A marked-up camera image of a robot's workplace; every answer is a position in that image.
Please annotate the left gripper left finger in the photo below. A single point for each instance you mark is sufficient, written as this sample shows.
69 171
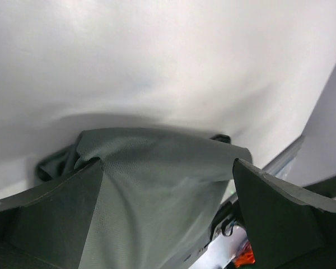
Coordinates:
47 226

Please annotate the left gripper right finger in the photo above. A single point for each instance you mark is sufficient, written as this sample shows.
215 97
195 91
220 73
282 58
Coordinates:
287 226

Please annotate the grey t shirt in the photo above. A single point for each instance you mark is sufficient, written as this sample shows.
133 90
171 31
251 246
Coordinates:
159 194

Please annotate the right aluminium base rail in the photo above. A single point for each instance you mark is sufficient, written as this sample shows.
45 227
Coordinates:
281 165

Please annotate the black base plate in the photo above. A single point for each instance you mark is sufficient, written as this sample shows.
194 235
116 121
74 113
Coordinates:
229 217

